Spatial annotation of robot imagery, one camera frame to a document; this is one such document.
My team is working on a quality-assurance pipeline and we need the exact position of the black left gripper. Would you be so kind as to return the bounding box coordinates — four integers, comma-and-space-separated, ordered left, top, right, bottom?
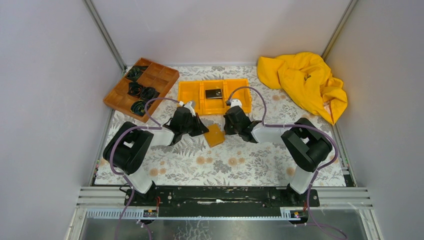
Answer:
180, 113, 208, 137

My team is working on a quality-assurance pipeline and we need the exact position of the yellow leather card holder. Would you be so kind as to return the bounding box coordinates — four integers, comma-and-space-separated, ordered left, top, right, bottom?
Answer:
203, 124, 226, 148

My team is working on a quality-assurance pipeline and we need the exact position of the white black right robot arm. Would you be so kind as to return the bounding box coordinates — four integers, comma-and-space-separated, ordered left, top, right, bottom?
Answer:
224, 106, 336, 206

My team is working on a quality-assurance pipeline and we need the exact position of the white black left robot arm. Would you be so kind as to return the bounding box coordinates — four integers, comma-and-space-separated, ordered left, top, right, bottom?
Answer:
102, 107, 209, 206

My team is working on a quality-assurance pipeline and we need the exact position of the black credit card stack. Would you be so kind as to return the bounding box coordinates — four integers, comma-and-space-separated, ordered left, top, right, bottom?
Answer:
205, 88, 223, 100

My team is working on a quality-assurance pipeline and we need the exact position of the floral patterned table mat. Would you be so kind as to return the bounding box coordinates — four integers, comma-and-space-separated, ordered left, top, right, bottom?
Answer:
95, 65, 347, 187

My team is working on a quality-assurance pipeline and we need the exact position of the yellow middle bin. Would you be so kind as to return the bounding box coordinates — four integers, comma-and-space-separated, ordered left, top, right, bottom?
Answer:
199, 80, 226, 116

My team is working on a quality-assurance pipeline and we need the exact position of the yellow bin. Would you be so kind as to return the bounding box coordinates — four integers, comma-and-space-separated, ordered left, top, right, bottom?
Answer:
199, 80, 226, 116
223, 78, 252, 114
177, 81, 205, 116

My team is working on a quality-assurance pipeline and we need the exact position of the yellow right bin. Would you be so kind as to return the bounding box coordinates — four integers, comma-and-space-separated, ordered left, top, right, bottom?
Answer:
223, 78, 252, 114

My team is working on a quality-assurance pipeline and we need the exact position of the yellow left bin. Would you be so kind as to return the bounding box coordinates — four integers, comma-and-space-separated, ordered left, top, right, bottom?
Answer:
177, 81, 205, 116

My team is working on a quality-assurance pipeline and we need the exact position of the orange compartment tray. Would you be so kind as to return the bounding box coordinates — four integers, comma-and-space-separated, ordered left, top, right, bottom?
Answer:
103, 57, 180, 123

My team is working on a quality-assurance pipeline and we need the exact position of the yellow crumpled cloth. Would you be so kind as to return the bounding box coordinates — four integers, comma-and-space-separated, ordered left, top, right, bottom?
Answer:
256, 52, 348, 125

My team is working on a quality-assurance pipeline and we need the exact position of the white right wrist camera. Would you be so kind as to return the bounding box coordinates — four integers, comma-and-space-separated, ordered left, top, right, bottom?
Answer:
227, 98, 243, 108

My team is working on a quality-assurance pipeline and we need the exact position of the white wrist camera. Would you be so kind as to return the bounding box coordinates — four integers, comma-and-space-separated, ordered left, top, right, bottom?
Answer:
227, 98, 243, 108
182, 100, 196, 117

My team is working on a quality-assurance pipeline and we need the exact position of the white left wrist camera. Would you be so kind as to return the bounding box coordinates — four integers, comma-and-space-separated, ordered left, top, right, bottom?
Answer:
182, 100, 196, 117

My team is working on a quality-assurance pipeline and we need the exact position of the black coiled strap middle right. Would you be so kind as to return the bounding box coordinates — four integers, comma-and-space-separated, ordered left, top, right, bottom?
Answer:
140, 86, 161, 103

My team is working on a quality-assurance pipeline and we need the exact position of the black coiled strap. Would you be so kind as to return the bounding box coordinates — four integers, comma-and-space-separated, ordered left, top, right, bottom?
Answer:
127, 81, 144, 98
125, 65, 149, 82
140, 86, 161, 103
130, 100, 152, 117

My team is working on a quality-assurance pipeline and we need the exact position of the black coiled strap bottom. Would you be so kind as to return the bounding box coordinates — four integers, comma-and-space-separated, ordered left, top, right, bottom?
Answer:
130, 100, 152, 117

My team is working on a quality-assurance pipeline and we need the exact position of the black coiled strap middle left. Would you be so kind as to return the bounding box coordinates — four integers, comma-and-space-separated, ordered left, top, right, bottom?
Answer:
127, 81, 144, 98

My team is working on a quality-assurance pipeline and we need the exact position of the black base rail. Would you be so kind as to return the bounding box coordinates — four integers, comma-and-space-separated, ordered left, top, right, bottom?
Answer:
124, 185, 320, 218

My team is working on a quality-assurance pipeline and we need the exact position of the black coiled strap top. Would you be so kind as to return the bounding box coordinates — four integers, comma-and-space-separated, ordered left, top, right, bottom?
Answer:
125, 65, 149, 82

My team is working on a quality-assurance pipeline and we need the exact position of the aluminium frame rail front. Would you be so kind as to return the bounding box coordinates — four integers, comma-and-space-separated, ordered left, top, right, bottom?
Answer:
77, 186, 373, 222

